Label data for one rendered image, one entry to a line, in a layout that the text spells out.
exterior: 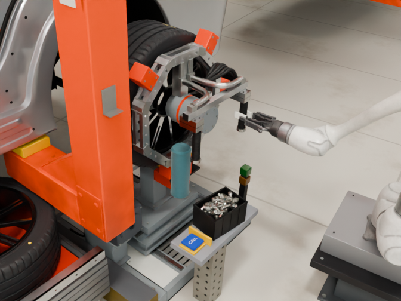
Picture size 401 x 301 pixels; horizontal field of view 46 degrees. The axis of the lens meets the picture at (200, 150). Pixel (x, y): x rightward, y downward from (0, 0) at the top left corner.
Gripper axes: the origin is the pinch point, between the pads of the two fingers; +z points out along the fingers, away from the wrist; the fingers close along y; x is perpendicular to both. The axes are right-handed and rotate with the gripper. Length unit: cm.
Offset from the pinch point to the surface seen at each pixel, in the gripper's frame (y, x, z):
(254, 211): -13.0, -38.0, -19.7
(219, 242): -40, -38, -19
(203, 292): -40, -75, -13
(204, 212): -39.8, -26.4, -10.3
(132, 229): -48, -52, 25
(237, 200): -24.0, -26.4, -16.6
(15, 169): -76, -24, 70
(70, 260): -78, -56, 35
